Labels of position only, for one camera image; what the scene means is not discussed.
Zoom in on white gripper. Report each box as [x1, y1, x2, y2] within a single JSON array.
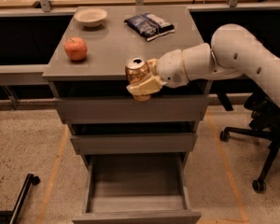
[[127, 49, 189, 96]]

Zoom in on orange soda can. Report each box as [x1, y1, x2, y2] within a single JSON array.
[[125, 57, 151, 101]]

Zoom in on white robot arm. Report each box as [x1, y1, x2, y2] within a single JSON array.
[[126, 24, 280, 108]]

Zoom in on grey top drawer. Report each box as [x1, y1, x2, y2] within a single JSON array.
[[57, 95, 208, 124]]

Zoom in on grey drawer cabinet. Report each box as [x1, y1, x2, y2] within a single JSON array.
[[43, 6, 210, 161]]

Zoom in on grey middle drawer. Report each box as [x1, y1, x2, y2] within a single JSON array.
[[71, 133, 197, 154]]

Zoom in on grey open bottom drawer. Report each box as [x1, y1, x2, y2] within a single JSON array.
[[73, 153, 201, 224]]

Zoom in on blue chip bag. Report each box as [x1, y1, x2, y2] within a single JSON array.
[[124, 12, 175, 42]]

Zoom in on red apple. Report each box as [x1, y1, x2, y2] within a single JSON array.
[[64, 37, 88, 61]]

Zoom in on white bowl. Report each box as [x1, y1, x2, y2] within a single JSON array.
[[74, 8, 107, 28]]

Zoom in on black office chair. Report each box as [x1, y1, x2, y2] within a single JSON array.
[[219, 89, 280, 193]]

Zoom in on black wheeled stand base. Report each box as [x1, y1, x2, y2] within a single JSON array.
[[0, 174, 40, 224]]

